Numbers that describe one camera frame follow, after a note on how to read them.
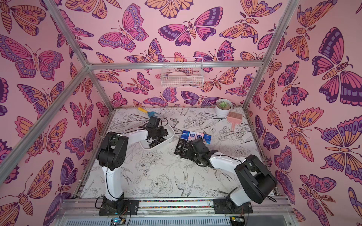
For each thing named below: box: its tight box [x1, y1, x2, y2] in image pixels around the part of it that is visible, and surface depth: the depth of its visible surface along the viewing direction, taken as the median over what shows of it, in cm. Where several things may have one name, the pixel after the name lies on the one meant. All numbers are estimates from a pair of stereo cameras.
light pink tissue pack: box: [195, 131, 205, 140], surface depth 102 cm
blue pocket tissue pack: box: [180, 129, 190, 141], surface depth 102 cm
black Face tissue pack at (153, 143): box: [148, 140, 160, 149], surface depth 98 cm
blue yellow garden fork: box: [137, 107, 161, 118], surface depth 119 cm
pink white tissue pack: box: [188, 130, 198, 141], surface depth 102 cm
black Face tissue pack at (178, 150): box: [173, 145, 184, 156], surface depth 95 cm
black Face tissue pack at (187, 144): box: [184, 140, 191, 150], surface depth 98 cm
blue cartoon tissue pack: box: [203, 133, 212, 145], surface depth 102 cm
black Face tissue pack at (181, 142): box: [176, 138, 187, 148], surface depth 99 cm
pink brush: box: [227, 111, 243, 131], surface depth 115 cm
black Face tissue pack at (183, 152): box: [180, 147, 189, 160], surface depth 94 cm
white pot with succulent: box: [214, 98, 233, 119], surface depth 111 cm
